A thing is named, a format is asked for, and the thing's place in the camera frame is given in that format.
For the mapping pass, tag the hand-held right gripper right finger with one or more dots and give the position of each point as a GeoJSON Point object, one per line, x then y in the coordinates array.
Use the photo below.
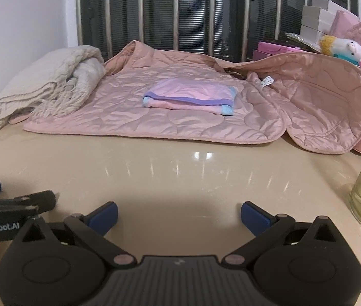
{"type": "Point", "coordinates": [257, 217]}

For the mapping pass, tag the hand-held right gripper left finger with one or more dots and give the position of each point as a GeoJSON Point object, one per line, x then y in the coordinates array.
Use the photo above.
{"type": "Point", "coordinates": [104, 216]}

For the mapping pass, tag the pink purple-trimmed garment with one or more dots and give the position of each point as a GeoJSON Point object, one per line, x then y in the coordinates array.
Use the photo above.
{"type": "Point", "coordinates": [190, 97]}

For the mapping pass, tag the pink quilted blanket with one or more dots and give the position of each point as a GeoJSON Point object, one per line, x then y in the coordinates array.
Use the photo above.
{"type": "Point", "coordinates": [129, 114]}

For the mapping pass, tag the cream knitted fringed blanket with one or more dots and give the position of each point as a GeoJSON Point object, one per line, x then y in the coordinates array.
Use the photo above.
{"type": "Point", "coordinates": [40, 83]}

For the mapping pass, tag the dark patterned packet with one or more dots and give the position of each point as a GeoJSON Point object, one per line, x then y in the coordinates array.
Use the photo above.
{"type": "Point", "coordinates": [298, 40]}

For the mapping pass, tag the white yellow plush toy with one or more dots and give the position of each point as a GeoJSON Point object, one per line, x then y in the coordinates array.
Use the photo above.
{"type": "Point", "coordinates": [343, 48]}

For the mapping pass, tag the white cardboard box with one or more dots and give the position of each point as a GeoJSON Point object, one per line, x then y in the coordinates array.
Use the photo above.
{"type": "Point", "coordinates": [325, 4]}
{"type": "Point", "coordinates": [314, 24]}
{"type": "Point", "coordinates": [316, 13]}
{"type": "Point", "coordinates": [311, 34]}

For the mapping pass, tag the metal window grille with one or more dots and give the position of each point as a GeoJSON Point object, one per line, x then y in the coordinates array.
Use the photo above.
{"type": "Point", "coordinates": [183, 9]}

